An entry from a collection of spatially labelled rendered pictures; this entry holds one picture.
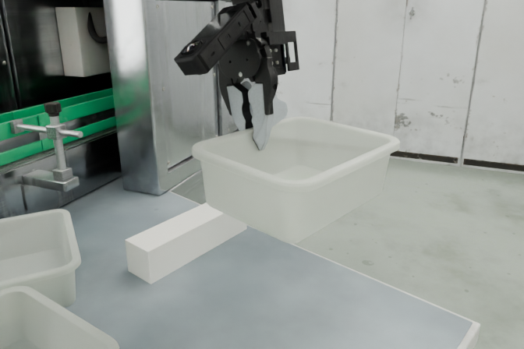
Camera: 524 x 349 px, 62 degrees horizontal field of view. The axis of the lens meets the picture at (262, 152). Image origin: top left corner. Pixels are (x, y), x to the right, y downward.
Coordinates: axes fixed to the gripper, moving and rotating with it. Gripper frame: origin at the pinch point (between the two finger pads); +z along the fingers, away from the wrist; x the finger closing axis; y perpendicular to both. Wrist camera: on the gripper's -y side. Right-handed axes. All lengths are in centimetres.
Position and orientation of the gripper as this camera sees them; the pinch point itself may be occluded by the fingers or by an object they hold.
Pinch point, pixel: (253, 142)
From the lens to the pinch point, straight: 58.2
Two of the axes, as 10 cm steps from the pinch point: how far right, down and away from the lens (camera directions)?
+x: -7.5, -0.4, 6.6
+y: 6.5, -2.3, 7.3
